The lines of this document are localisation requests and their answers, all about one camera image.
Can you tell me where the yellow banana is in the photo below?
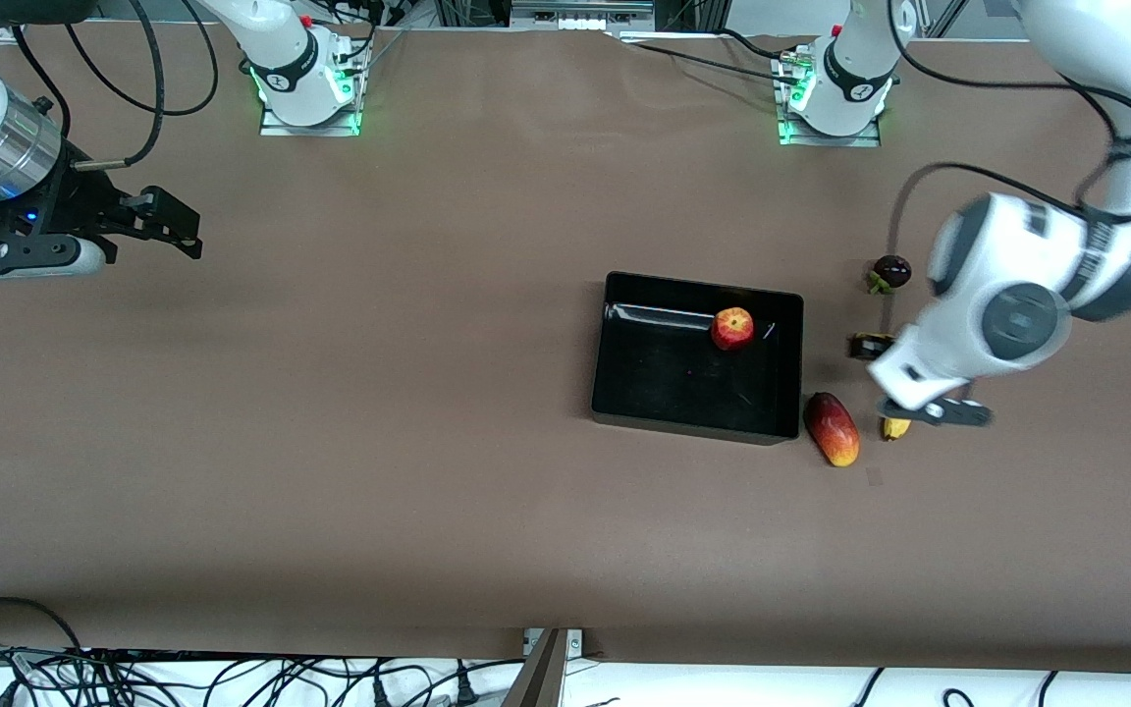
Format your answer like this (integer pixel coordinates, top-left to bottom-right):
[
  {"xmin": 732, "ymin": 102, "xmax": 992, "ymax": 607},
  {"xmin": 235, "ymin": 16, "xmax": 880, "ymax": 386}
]
[{"xmin": 858, "ymin": 334, "xmax": 913, "ymax": 442}]

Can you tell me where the small red yellow apple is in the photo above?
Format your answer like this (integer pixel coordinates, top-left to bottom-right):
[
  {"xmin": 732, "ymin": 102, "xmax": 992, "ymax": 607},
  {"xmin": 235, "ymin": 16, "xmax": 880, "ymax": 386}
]
[{"xmin": 709, "ymin": 305, "xmax": 757, "ymax": 353}]

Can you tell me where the black plastic box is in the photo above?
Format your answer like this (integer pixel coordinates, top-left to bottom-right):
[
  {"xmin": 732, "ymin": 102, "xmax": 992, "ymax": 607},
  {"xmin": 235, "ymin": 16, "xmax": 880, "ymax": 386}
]
[{"xmin": 590, "ymin": 271, "xmax": 806, "ymax": 448}]

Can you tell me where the red yellow mango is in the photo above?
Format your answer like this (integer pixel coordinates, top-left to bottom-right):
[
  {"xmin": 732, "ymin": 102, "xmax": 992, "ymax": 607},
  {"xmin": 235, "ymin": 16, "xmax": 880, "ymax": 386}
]
[{"xmin": 802, "ymin": 391, "xmax": 862, "ymax": 469}]

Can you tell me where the dark purple mangosteen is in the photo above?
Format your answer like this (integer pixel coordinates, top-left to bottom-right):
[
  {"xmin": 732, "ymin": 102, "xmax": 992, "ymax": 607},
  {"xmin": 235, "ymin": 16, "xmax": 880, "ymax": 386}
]
[{"xmin": 867, "ymin": 253, "xmax": 914, "ymax": 297}]

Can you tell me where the dark grey metal beam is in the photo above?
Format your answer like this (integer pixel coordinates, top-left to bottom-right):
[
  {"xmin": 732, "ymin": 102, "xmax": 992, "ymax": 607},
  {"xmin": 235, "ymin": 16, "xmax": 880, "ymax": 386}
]
[{"xmin": 498, "ymin": 628, "xmax": 567, "ymax": 707}]

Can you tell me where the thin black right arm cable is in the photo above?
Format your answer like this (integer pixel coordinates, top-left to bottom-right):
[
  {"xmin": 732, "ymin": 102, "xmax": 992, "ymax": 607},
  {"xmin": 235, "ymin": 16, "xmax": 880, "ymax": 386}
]
[{"xmin": 10, "ymin": 25, "xmax": 75, "ymax": 150}]

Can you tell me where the looping black right arm cable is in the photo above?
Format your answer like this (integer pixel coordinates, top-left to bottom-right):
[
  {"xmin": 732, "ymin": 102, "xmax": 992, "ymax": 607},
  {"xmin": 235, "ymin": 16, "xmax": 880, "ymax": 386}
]
[{"xmin": 63, "ymin": 0, "xmax": 221, "ymax": 118}]

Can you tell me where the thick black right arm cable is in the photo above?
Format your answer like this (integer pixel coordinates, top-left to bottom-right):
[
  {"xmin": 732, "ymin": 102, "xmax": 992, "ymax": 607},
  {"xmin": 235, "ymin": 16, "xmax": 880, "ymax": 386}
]
[{"xmin": 73, "ymin": 0, "xmax": 167, "ymax": 174}]

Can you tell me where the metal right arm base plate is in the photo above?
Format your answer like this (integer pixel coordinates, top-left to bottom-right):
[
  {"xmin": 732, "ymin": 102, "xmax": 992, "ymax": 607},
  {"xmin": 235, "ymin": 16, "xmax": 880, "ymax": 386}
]
[{"xmin": 258, "ymin": 39, "xmax": 364, "ymax": 138}]

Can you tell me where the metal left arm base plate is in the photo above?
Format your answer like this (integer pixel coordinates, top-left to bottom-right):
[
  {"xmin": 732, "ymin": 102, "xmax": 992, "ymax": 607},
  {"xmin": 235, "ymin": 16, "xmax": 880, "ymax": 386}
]
[{"xmin": 776, "ymin": 44, "xmax": 884, "ymax": 149}]

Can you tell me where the black cable behind table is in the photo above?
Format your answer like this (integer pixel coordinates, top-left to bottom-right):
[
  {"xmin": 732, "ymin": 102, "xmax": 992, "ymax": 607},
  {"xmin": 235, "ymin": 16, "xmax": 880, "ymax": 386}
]
[{"xmin": 622, "ymin": 41, "xmax": 795, "ymax": 83}]

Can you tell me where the silver metal table bracket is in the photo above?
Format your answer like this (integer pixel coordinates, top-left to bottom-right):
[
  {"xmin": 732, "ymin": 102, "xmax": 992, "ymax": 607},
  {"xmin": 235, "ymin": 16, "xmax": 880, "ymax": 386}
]
[{"xmin": 522, "ymin": 627, "xmax": 585, "ymax": 658}]

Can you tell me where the grey metal frame piece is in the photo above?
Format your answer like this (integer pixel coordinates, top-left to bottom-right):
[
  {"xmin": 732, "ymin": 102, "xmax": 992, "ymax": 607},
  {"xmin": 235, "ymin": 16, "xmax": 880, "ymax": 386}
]
[{"xmin": 509, "ymin": 0, "xmax": 658, "ymax": 33}]

